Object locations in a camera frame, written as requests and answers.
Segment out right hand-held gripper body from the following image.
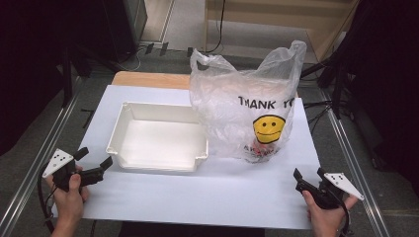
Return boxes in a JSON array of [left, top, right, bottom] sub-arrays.
[[294, 172, 366, 210]]

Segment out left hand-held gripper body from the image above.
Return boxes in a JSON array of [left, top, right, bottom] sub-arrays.
[[42, 148, 107, 193]]

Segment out white plastic bin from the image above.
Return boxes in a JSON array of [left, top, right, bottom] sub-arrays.
[[105, 101, 210, 173]]

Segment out clear plastic bag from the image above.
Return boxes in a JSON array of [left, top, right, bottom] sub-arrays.
[[189, 39, 308, 165]]

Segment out person's right hand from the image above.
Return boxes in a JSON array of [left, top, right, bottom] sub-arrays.
[[301, 190, 359, 237]]

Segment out person's left hand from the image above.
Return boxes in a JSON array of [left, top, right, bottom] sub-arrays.
[[45, 173, 90, 228]]

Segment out black stand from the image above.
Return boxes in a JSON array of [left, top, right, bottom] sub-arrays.
[[60, 45, 74, 108], [330, 63, 345, 120]]

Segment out wooden table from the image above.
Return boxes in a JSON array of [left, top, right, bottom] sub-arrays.
[[111, 70, 192, 91]]

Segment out white board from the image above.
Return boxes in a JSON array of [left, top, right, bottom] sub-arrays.
[[52, 84, 321, 230]]

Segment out dark cabinet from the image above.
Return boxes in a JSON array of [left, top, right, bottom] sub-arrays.
[[100, 0, 148, 63]]

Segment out light wooden furniture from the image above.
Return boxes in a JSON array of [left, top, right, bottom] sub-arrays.
[[203, 0, 361, 64]]

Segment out metal rail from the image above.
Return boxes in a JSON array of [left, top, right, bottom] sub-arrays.
[[320, 90, 393, 237], [0, 95, 80, 237]]

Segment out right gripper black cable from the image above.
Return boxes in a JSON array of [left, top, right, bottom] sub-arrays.
[[335, 197, 352, 237]]

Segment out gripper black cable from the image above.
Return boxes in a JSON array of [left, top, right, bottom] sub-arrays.
[[37, 163, 56, 234], [335, 197, 352, 237]]

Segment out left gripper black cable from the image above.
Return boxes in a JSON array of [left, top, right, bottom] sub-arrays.
[[37, 163, 56, 234]]

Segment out black floor cables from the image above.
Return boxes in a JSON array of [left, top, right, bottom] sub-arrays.
[[302, 99, 334, 134]]

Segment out black hanging cable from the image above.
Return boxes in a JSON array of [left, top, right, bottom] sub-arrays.
[[207, 0, 227, 54]]

